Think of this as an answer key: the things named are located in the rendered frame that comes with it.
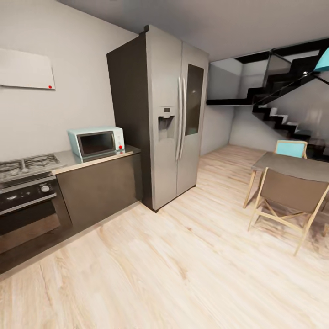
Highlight microwave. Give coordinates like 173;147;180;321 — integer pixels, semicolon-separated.
67;126;125;158

